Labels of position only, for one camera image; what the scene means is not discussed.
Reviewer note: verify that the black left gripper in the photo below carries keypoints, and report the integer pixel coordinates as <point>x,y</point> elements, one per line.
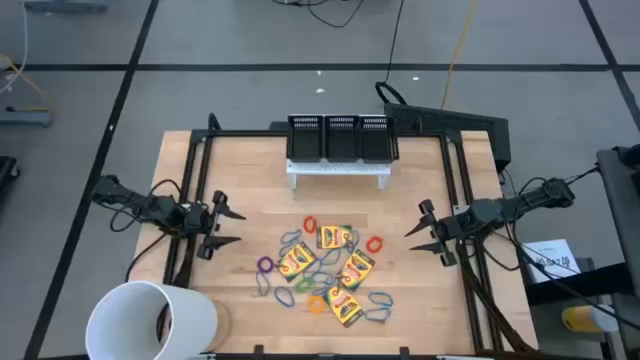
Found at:
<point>200,220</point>

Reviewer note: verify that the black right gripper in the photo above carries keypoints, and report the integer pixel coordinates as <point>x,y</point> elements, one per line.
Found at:
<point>457,225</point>

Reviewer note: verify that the purple coil wristband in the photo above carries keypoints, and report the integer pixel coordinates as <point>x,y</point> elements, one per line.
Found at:
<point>259,264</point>

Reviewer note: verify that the red coil wristband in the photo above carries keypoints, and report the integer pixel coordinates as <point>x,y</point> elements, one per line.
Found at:
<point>367,245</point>
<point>304,225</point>

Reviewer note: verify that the blue silicone band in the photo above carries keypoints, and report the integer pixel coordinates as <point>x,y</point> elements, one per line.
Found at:
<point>320,265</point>
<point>357,240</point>
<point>292,301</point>
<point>320,294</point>
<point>291,231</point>
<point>381,293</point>
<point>281,250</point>
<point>324,273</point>
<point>257,285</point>
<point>377,320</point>

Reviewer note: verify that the green coil wristband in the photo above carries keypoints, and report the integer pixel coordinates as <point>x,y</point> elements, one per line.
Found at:
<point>297,286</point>

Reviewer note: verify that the orange coil wristband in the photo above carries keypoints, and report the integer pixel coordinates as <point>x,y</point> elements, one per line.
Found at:
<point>309,304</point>

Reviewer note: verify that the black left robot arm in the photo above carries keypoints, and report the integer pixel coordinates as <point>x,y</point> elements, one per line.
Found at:
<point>150,207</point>

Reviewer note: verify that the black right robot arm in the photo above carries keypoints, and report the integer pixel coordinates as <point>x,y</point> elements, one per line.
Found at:
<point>525,202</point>

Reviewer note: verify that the grey desk foot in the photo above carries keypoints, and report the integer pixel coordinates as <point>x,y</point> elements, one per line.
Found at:
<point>25,117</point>
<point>65,5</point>

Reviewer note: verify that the white cylinder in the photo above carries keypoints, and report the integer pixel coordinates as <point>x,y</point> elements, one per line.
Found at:
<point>190,320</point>

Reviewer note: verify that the white paper sign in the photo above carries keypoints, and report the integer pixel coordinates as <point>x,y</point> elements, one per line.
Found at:
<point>550,257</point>

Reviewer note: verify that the black table clamp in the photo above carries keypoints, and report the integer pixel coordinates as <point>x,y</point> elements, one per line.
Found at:
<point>404,351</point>
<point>258,350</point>

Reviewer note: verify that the black shelf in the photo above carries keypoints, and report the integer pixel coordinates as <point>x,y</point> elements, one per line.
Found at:
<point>575,290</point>

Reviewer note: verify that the yellow cylinder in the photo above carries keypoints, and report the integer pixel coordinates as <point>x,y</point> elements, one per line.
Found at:
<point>585,318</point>

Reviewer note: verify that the grey cart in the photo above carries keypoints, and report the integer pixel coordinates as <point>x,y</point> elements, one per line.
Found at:
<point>620,200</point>

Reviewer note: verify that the black floor object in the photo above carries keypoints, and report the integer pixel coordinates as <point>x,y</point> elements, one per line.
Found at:
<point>6,167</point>

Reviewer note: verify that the black metal table frame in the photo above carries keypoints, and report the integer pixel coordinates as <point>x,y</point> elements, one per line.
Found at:
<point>240,133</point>

